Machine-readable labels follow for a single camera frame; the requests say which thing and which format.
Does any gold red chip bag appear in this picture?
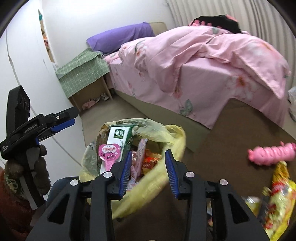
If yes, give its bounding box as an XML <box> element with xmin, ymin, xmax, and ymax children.
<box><xmin>257</xmin><ymin>161</ymin><xmax>295</xmax><ymax>240</ymax></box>

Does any pink spoon-shaped package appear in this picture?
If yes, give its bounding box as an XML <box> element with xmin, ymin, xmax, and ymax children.
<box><xmin>98</xmin><ymin>144</ymin><xmax>121</xmax><ymax>174</ymax></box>

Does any green white milk carton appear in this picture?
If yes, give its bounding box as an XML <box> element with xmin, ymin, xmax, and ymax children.
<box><xmin>98</xmin><ymin>123</ymin><xmax>136</xmax><ymax>174</ymax></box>

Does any pink purple snack wrapper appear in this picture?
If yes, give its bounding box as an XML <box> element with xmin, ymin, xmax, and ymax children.
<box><xmin>130</xmin><ymin>138</ymin><xmax>147</xmax><ymax>182</ymax></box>

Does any red gold snack wrapper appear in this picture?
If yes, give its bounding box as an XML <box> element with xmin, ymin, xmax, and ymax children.
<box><xmin>141</xmin><ymin>149</ymin><xmax>162</xmax><ymax>175</ymax></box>

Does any yellow trash bag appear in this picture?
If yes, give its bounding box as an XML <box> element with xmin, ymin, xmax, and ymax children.
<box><xmin>79</xmin><ymin>118</ymin><xmax>186</xmax><ymax>219</ymax></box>

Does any gloved left hand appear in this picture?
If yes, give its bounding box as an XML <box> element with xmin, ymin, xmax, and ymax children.
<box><xmin>4</xmin><ymin>145</ymin><xmax>51</xmax><ymax>200</ymax></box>

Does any pink slipper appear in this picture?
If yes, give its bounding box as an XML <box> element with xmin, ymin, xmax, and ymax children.
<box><xmin>82</xmin><ymin>99</ymin><xmax>97</xmax><ymax>110</ymax></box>

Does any small patterned shoe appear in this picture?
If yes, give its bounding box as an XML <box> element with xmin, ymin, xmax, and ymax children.
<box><xmin>100</xmin><ymin>93</ymin><xmax>109</xmax><ymax>101</ymax></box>

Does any pink pig toy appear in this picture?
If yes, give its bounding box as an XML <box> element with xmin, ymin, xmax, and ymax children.
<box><xmin>247</xmin><ymin>142</ymin><xmax>295</xmax><ymax>166</ymax></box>

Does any green checked cloth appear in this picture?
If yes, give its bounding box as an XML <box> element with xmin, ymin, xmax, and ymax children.
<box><xmin>55</xmin><ymin>48</ymin><xmax>109</xmax><ymax>98</ymax></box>

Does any purple pillow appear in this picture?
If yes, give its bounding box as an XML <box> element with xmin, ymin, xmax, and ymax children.
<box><xmin>86</xmin><ymin>22</ymin><xmax>155</xmax><ymax>54</ymax></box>

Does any pink floral duvet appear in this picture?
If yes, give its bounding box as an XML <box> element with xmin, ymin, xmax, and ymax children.
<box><xmin>118</xmin><ymin>26</ymin><xmax>290</xmax><ymax>99</ymax></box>

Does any pink floral bed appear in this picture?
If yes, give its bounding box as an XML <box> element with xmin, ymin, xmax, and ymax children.
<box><xmin>102</xmin><ymin>25</ymin><xmax>292</xmax><ymax>151</ymax></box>

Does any white plastic bag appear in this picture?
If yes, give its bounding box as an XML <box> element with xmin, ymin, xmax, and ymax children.
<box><xmin>288</xmin><ymin>86</ymin><xmax>296</xmax><ymax>122</ymax></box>

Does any beige headboard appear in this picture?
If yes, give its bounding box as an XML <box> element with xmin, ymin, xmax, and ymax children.
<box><xmin>149</xmin><ymin>22</ymin><xmax>168</xmax><ymax>36</ymax></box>

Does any black pink garment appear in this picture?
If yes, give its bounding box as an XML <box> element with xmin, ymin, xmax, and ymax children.
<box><xmin>189</xmin><ymin>15</ymin><xmax>242</xmax><ymax>34</ymax></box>

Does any striped beige curtain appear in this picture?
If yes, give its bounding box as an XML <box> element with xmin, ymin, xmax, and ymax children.
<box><xmin>167</xmin><ymin>0</ymin><xmax>295</xmax><ymax>66</ymax></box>

